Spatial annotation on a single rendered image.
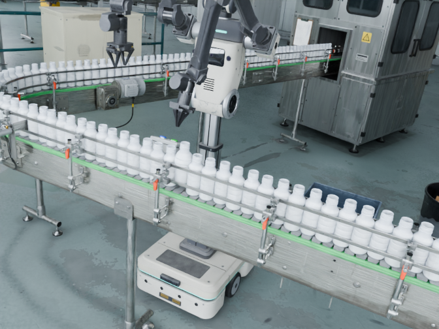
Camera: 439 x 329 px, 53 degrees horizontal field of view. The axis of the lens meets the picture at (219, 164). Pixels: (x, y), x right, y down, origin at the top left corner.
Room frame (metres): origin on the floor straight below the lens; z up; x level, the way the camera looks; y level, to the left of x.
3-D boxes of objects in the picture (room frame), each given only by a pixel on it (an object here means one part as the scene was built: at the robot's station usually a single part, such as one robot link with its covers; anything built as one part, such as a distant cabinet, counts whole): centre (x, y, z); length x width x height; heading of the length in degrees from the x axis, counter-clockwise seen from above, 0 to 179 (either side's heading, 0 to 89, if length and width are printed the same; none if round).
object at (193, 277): (2.22, 0.06, 0.24); 0.68 x 0.53 x 0.41; 155
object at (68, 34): (5.72, 1.79, 0.59); 1.10 x 0.62 x 1.18; 137
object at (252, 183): (1.43, -0.13, 1.08); 0.06 x 0.06 x 0.17
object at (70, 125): (1.80, 0.67, 1.08); 0.06 x 0.06 x 0.17
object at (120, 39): (1.88, 0.47, 1.51); 0.10 x 0.07 x 0.07; 155
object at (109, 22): (1.84, 0.49, 1.60); 0.12 x 0.09 x 0.12; 155
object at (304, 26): (5.41, -0.81, 1.22); 0.23 x 0.04 x 0.32; 47
